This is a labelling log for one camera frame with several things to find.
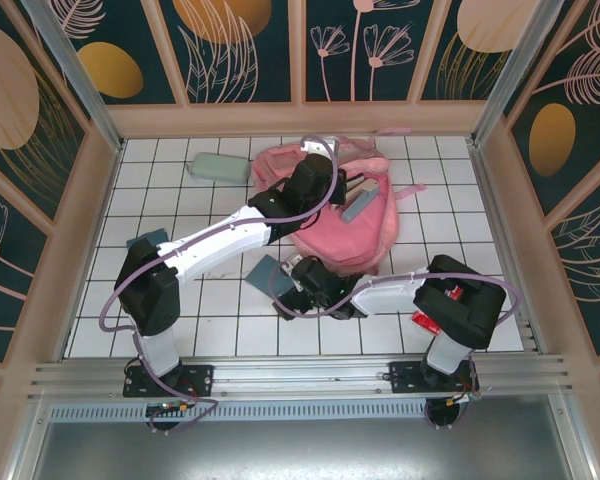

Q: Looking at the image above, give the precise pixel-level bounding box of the teal notebook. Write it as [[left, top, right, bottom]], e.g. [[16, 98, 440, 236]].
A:
[[244, 254, 294, 301]]

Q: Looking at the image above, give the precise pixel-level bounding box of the pink backpack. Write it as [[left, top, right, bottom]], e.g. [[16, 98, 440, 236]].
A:
[[252, 127, 429, 276]]

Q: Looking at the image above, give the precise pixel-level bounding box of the mint green pencil case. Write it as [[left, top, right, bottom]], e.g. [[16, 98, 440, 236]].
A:
[[189, 152, 251, 186]]

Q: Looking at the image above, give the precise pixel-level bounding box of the red card pack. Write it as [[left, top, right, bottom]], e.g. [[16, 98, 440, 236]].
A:
[[410, 284, 464, 335]]

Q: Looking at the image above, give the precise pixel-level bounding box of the small teal box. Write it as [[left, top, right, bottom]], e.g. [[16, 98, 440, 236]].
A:
[[125, 228, 169, 251]]

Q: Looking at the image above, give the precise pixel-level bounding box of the small green circuit board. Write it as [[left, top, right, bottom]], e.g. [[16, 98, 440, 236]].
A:
[[147, 401, 191, 416]]

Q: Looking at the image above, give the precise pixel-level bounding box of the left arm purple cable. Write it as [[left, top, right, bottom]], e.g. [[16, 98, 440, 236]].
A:
[[101, 133, 341, 437]]

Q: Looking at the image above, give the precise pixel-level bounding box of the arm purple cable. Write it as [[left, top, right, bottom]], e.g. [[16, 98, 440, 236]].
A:
[[269, 264, 524, 431], [101, 133, 341, 437]]

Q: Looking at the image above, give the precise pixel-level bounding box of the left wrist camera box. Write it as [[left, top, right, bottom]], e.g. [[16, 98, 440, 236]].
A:
[[299, 139, 340, 159]]

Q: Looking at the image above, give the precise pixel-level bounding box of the aluminium mounting rail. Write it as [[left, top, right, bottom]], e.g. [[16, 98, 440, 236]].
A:
[[27, 353, 579, 401]]

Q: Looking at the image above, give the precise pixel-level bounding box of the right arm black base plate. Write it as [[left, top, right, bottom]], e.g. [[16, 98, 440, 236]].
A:
[[389, 360, 481, 394]]

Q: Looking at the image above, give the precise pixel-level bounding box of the slotted grey cable duct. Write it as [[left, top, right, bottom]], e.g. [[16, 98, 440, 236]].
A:
[[47, 402, 431, 422]]

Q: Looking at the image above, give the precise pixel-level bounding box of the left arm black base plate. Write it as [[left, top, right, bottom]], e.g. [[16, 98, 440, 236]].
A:
[[123, 364, 215, 399]]

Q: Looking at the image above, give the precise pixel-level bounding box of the aluminium side rail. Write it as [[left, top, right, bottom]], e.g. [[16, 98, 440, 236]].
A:
[[467, 139, 549, 354]]

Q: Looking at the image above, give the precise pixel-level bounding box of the aluminium frame post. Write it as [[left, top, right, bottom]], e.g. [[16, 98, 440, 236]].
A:
[[19, 0, 127, 152], [471, 0, 564, 142]]

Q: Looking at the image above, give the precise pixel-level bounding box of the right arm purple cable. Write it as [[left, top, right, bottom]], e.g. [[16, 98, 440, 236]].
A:
[[269, 264, 524, 431]]

